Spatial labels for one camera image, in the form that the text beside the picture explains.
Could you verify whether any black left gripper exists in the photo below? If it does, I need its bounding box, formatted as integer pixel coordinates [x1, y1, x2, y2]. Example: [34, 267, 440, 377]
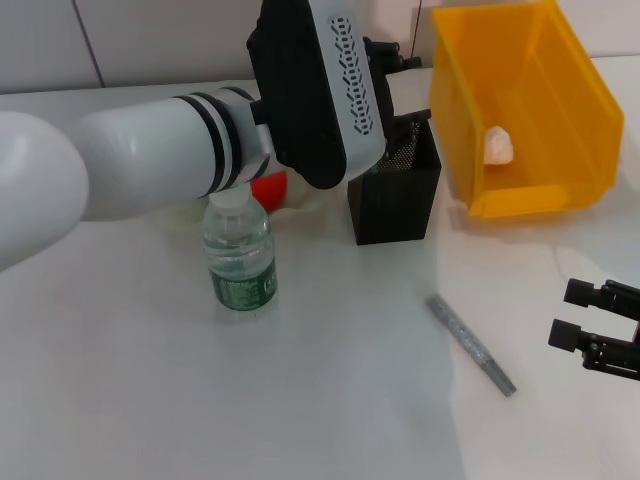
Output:
[363, 37, 432, 151]

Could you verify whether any white paper ball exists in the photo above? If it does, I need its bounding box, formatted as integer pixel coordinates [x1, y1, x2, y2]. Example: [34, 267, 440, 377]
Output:
[483, 125, 516, 167]

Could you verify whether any silver marker pen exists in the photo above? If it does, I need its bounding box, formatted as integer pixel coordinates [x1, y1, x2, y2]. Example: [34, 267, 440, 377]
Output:
[425, 294, 519, 399]

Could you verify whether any red-orange toy orange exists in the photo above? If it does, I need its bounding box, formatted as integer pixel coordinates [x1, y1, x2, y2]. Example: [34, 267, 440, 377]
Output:
[249, 170, 290, 212]

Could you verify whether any clear green-label water bottle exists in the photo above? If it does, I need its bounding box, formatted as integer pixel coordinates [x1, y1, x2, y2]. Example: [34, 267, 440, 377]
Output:
[202, 185, 279, 314]

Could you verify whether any black mesh pen holder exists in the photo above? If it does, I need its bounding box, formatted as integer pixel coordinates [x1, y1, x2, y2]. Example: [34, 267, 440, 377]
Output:
[347, 119, 444, 246]

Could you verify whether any pale green glass fruit plate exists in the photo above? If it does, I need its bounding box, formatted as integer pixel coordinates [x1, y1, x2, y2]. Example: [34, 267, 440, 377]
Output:
[267, 172, 334, 224]

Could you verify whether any yellow plastic storage bin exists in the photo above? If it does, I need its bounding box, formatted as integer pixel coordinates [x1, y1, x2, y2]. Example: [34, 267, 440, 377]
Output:
[430, 0, 625, 217]

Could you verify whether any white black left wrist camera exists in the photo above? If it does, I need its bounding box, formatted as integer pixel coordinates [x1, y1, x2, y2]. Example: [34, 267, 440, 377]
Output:
[245, 0, 389, 190]

